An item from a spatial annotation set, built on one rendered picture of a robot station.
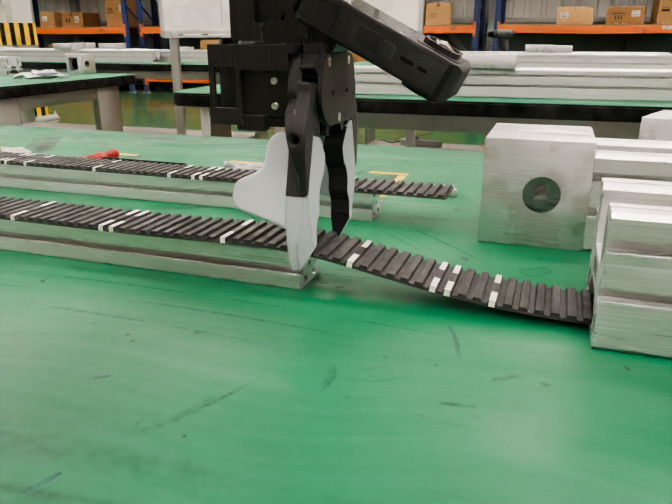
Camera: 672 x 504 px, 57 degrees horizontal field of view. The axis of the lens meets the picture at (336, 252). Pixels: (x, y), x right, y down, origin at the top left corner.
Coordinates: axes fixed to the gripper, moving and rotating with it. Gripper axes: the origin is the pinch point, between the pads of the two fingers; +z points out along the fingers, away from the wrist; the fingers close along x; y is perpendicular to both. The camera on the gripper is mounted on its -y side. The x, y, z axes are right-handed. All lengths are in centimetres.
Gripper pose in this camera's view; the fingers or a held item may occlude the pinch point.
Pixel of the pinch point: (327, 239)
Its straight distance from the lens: 46.3
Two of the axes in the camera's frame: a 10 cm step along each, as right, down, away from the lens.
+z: 0.0, 9.4, 3.3
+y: -9.5, -1.1, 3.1
